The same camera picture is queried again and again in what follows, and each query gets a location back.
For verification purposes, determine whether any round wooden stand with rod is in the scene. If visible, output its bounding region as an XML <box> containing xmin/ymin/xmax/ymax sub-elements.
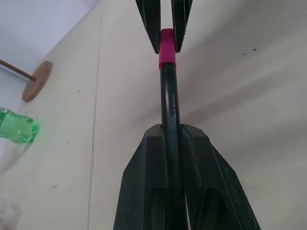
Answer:
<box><xmin>0</xmin><ymin>59</ymin><xmax>53</xmax><ymax>103</ymax></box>

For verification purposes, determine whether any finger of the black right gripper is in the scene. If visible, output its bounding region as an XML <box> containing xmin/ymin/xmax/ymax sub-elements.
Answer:
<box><xmin>135</xmin><ymin>0</ymin><xmax>162</xmax><ymax>54</ymax></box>
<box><xmin>170</xmin><ymin>0</ymin><xmax>193</xmax><ymax>53</ymax></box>

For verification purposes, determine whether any black marker pen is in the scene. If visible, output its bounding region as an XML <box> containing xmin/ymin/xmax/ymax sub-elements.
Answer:
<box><xmin>159</xmin><ymin>61</ymin><xmax>190</xmax><ymax>230</ymax></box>

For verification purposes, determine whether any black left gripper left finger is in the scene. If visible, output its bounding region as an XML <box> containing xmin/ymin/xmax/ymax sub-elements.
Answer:
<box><xmin>114</xmin><ymin>124</ymin><xmax>170</xmax><ymax>230</ymax></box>

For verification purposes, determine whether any magenta marker cap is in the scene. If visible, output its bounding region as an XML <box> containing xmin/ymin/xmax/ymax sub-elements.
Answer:
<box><xmin>158</xmin><ymin>28</ymin><xmax>178</xmax><ymax>72</ymax></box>

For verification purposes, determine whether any green plastic bottle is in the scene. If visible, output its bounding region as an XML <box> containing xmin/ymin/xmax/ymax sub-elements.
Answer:
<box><xmin>0</xmin><ymin>106</ymin><xmax>40</xmax><ymax>145</ymax></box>

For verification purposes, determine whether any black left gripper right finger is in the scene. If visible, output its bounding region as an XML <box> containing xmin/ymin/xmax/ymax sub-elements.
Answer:
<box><xmin>178</xmin><ymin>123</ymin><xmax>262</xmax><ymax>230</ymax></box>

